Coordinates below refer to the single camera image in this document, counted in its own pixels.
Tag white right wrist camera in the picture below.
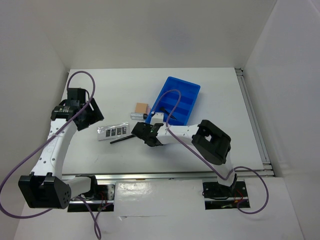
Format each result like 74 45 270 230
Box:
150 112 164 125

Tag beige square makeup sponge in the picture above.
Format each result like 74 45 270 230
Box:
134 102 149 114

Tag front aluminium rail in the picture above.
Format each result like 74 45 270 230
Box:
62 171 218 181

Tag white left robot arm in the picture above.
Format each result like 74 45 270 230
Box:
18 88 104 209

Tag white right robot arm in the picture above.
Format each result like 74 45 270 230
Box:
131 120 237 196

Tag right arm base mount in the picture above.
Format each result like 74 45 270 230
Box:
202 181 250 210

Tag black fan makeup brush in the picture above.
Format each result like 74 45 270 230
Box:
110 134 136 145

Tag hair pin card in plastic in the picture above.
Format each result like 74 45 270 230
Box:
97 122 130 141

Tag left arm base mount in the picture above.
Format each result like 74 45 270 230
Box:
67 183 116 213

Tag blue divided plastic bin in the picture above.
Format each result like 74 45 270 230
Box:
151 76 201 126

